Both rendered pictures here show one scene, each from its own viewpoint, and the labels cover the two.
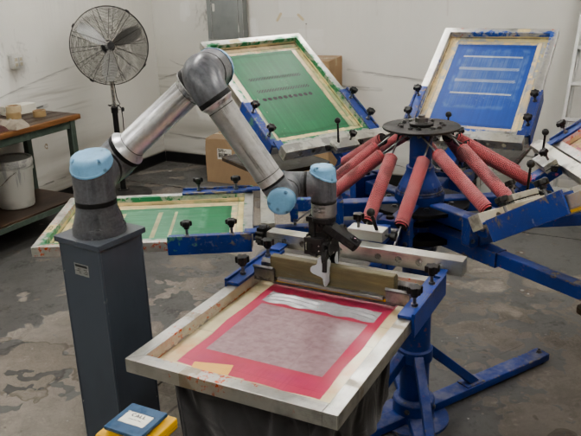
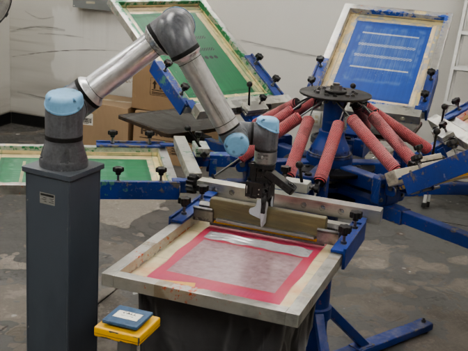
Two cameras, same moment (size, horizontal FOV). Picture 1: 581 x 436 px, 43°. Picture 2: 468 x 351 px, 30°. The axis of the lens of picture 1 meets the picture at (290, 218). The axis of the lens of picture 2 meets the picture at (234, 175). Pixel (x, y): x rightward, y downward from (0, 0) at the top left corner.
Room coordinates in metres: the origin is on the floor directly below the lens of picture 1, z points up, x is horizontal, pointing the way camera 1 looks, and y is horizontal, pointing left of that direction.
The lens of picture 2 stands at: (-0.70, 0.43, 1.98)
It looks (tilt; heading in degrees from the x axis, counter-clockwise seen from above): 17 degrees down; 351
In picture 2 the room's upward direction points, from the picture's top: 4 degrees clockwise
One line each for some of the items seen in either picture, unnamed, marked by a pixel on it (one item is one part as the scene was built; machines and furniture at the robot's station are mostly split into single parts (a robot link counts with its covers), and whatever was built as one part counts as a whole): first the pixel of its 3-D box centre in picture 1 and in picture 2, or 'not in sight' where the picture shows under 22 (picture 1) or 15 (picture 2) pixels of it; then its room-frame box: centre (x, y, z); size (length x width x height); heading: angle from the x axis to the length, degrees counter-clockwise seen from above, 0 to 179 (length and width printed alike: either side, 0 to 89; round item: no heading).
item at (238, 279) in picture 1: (256, 272); (192, 214); (2.16, 0.12, 0.97); 0.30 x 0.05 x 0.07; 152
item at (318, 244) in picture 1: (322, 234); (261, 180); (2.02, -0.09, 1.15); 0.09 x 0.08 x 0.12; 62
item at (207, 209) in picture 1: (189, 198); (112, 148); (2.72, 0.39, 1.05); 1.08 x 0.61 x 0.23; 92
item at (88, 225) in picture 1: (98, 214); (63, 149); (1.98, 0.55, 1.25); 0.15 x 0.15 x 0.10
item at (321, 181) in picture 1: (322, 183); (266, 134); (2.02, -0.10, 1.31); 0.09 x 0.08 x 0.11; 82
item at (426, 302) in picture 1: (423, 302); (348, 243); (1.90, -0.37, 0.97); 0.30 x 0.05 x 0.07; 152
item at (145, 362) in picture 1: (299, 320); (244, 252); (1.82, -0.02, 0.97); 0.79 x 0.58 x 0.04; 152
